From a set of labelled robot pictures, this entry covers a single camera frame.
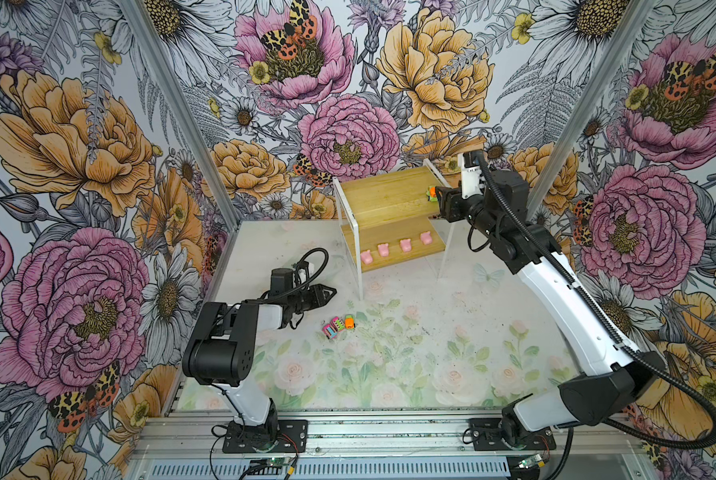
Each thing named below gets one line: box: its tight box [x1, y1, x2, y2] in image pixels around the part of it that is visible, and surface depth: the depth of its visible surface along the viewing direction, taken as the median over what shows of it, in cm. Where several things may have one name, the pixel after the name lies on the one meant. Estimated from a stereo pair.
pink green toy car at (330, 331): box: [322, 322, 339, 340], surface depth 91 cm
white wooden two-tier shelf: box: [332, 159, 456, 301], surface depth 87 cm
